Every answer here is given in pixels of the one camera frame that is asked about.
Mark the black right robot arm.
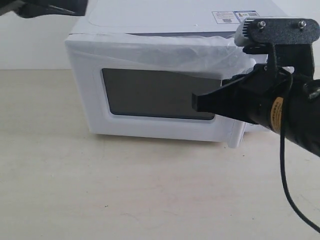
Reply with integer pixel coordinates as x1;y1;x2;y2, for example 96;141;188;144
192;64;320;156

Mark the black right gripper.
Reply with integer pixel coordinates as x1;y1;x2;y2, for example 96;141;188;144
191;64;293;130

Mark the clear plastic protective film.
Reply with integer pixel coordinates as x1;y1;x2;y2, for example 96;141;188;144
65;33;257;79

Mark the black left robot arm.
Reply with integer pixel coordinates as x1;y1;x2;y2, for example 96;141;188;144
0;0;89;19

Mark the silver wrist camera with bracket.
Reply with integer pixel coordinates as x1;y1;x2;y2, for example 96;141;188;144
234;16;320;78

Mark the white microwave door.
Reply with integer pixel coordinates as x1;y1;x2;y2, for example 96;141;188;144
64;33;257;149

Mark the printed label sticker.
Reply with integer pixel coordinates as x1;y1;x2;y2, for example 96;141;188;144
211;10;259;24

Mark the white microwave oven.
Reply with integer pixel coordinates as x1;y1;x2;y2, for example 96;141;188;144
69;0;311;133

